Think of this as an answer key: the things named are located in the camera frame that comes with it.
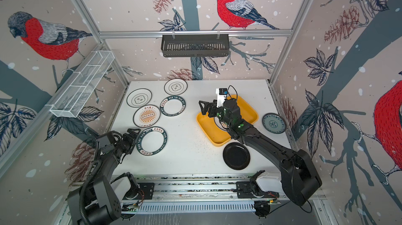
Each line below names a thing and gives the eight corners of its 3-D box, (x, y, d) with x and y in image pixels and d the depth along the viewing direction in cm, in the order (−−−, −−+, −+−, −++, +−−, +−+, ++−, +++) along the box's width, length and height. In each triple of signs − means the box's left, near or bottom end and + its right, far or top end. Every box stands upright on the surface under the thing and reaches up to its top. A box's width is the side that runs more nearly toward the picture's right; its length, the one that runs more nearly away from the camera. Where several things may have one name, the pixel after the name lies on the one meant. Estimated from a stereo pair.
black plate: (224, 170, 82) (224, 168, 80) (222, 143, 91) (222, 142, 89) (251, 169, 82) (252, 168, 80) (246, 143, 91) (247, 142, 89)
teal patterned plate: (265, 134, 96) (266, 132, 94) (260, 114, 106) (261, 112, 104) (287, 134, 96) (289, 132, 94) (280, 114, 106) (282, 112, 104)
